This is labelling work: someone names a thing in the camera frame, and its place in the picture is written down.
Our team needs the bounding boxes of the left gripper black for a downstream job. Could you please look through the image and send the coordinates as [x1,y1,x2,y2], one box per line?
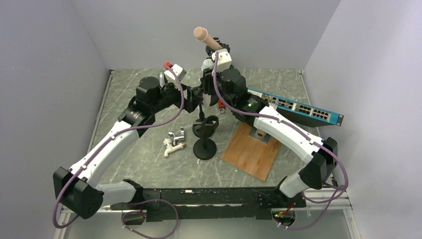
[151,80,204,114]

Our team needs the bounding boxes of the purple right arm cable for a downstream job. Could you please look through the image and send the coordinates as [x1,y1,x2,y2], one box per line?
[212,60,349,231]

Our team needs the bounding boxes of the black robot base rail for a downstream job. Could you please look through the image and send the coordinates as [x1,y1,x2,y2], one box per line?
[110,187,306,222]

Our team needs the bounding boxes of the white microphone with stand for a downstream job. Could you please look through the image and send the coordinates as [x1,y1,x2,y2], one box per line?
[201,58,216,107]

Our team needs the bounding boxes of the wooden board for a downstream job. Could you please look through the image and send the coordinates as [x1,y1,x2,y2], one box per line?
[221,122,281,182]

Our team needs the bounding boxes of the blue network switch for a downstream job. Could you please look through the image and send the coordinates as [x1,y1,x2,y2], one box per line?
[248,88,344,127]

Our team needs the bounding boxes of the pink microphone on stand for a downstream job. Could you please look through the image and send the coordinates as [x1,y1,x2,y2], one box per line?
[193,26,230,57]

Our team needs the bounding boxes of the black front microphone stand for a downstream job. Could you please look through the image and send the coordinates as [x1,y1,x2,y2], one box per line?
[193,115,219,160]

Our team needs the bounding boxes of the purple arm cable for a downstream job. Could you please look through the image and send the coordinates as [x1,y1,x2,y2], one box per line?
[212,60,349,231]
[52,62,185,239]

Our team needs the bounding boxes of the grey handheld microphone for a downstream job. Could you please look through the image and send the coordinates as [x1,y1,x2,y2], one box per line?
[158,72,165,87]

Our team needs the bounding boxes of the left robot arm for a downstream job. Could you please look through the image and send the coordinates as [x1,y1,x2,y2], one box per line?
[53,77,203,219]

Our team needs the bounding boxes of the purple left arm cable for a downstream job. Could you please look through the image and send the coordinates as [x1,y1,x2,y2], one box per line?
[52,62,185,239]

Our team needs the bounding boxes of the chrome white faucet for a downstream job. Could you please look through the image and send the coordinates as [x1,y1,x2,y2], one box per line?
[163,127,186,158]

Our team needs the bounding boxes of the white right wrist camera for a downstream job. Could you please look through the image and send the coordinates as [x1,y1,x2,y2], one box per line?
[211,48,232,73]

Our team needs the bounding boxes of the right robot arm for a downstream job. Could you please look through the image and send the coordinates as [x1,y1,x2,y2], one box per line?
[201,68,339,207]

